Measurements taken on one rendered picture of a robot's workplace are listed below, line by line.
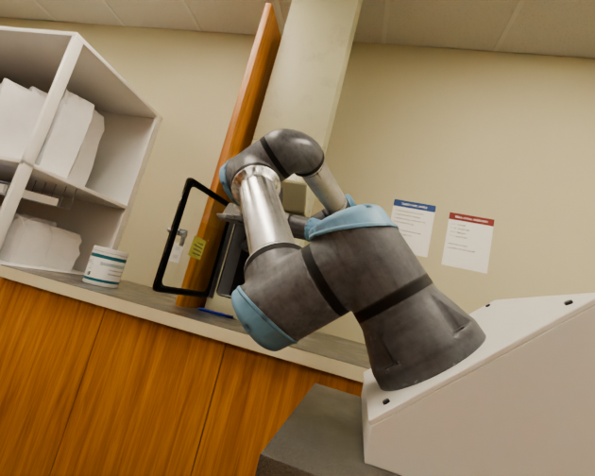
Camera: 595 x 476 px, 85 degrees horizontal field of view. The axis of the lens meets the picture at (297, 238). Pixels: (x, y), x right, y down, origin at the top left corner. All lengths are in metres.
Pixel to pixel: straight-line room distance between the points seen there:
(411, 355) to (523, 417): 0.11
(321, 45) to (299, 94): 0.26
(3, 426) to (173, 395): 0.61
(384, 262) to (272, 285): 0.15
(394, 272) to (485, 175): 1.56
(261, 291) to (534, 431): 0.33
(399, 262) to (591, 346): 0.20
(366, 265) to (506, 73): 1.95
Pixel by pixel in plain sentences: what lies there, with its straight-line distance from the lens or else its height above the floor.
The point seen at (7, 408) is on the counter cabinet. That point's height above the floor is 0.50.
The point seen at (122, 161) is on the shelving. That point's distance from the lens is 2.39.
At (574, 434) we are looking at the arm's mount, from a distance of 0.44.
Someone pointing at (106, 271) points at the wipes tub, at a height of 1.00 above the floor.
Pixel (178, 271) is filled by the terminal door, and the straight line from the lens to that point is 1.21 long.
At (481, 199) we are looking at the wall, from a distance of 1.90.
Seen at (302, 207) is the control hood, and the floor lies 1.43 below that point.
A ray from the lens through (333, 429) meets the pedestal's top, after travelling 0.47.
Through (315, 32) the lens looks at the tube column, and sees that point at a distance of 1.80.
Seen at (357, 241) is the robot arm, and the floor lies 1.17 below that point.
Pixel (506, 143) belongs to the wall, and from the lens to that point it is 2.06.
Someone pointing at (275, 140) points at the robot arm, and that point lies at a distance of 0.78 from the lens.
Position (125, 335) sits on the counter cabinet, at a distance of 1.25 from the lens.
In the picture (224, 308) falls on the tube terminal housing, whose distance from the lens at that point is 1.37.
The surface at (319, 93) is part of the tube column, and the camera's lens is 1.59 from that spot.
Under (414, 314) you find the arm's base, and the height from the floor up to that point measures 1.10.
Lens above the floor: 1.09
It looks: 10 degrees up
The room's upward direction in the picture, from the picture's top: 14 degrees clockwise
